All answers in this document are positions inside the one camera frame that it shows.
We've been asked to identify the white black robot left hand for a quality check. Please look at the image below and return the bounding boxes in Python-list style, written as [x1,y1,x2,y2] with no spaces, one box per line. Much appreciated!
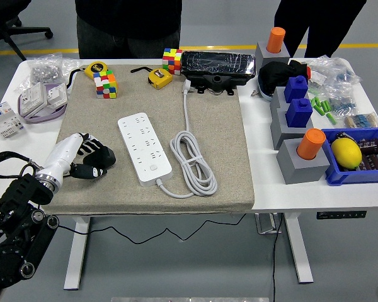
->
[38,131,108,183]

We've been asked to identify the black plug adapter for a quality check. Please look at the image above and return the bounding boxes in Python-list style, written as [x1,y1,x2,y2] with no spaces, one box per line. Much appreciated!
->
[81,145,117,169]

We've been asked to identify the white power strip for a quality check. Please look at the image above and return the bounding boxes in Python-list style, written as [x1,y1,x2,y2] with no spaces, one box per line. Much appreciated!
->
[117,112,173,188]

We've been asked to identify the thin black adapter cord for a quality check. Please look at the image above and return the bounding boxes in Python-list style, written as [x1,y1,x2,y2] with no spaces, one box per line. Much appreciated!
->
[57,213,247,245]

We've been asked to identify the purple plastic tray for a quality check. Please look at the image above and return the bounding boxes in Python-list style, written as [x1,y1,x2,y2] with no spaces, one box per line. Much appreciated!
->
[17,82,67,124]

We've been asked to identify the white circuit breaker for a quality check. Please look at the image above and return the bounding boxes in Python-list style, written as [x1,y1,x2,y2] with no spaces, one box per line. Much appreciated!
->
[0,102,26,139]

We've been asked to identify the colourful twisted puzzle cube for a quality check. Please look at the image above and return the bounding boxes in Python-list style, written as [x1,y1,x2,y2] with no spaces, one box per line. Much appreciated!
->
[93,69,119,99]

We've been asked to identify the clear bag of screws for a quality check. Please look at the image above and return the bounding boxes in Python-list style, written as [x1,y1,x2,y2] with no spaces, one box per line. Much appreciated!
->
[18,53,83,92]

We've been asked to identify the yellow tape measure black label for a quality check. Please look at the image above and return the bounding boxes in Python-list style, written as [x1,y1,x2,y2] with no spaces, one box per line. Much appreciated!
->
[83,61,110,79]

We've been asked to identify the yellow tape measure silver clip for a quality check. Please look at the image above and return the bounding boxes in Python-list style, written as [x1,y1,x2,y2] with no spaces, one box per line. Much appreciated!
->
[147,67,173,91]

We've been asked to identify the grey-brown fabric mat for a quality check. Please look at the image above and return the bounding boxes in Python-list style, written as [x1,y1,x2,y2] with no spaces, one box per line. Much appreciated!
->
[38,64,256,216]

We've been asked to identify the person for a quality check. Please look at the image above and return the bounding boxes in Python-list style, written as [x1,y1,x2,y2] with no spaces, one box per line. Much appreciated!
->
[273,0,368,59]
[74,0,183,60]

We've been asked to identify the black office chair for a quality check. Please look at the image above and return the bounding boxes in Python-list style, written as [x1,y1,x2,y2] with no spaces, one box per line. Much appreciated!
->
[0,0,54,62]

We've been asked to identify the black device wrapped in film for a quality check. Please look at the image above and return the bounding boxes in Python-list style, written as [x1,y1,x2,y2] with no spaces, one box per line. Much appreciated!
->
[180,50,256,96]

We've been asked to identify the white blue curved object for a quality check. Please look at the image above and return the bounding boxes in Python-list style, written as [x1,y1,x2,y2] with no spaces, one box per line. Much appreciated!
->
[258,78,274,102]

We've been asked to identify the black cloth bundle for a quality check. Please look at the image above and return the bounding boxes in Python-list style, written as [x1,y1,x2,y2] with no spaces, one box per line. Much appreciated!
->
[258,59,309,97]

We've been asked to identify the white table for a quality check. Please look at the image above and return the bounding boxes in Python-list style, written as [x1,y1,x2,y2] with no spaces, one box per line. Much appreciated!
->
[0,58,378,292]

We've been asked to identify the grey block round hole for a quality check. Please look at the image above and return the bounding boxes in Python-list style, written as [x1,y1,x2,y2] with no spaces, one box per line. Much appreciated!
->
[255,40,291,69]
[276,137,331,185]

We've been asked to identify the blue square peg block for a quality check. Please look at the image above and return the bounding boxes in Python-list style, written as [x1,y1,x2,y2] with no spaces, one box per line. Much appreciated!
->
[283,75,309,104]
[285,98,313,128]

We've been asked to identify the orange cylinder peg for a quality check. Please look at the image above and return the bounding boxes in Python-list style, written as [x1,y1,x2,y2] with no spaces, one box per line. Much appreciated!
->
[296,128,327,160]
[266,26,286,53]

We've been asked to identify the large clear plastic bag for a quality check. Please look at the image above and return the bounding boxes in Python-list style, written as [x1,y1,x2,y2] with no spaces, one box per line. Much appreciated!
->
[307,55,363,95]

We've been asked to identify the clear bag blue components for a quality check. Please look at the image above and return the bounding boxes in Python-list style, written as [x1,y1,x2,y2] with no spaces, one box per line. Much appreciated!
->
[327,92,358,117]

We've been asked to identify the yellow lemon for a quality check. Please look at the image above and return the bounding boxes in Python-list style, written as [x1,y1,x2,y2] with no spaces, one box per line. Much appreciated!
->
[330,138,363,167]

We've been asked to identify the black table control panel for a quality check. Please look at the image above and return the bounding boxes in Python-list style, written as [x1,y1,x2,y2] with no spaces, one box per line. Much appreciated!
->
[316,210,367,220]

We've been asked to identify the blue plastic bin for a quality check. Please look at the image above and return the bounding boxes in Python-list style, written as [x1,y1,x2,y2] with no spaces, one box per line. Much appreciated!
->
[321,126,378,187]

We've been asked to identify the clear bag of resistors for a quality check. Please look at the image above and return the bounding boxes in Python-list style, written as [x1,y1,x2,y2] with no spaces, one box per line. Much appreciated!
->
[343,111,378,129]

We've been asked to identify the dark brown capacitors pile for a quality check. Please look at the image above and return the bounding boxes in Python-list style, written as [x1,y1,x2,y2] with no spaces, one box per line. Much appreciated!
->
[357,138,378,171]

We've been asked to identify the white wall socket panel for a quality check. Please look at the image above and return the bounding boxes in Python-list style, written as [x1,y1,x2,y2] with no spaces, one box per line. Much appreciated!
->
[20,83,49,116]
[45,83,67,108]

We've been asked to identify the black white strap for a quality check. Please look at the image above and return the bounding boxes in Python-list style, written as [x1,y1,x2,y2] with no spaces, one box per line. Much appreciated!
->
[65,67,86,92]

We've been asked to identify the white power strip cable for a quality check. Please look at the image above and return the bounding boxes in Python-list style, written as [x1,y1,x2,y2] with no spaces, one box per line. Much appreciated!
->
[156,78,219,199]

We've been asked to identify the silver metal bracket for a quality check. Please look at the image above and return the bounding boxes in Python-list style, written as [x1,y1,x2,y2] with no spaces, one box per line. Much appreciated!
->
[255,213,283,235]

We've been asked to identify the black hanging cable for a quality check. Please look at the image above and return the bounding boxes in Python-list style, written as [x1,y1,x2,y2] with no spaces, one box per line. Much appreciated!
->
[272,213,284,302]

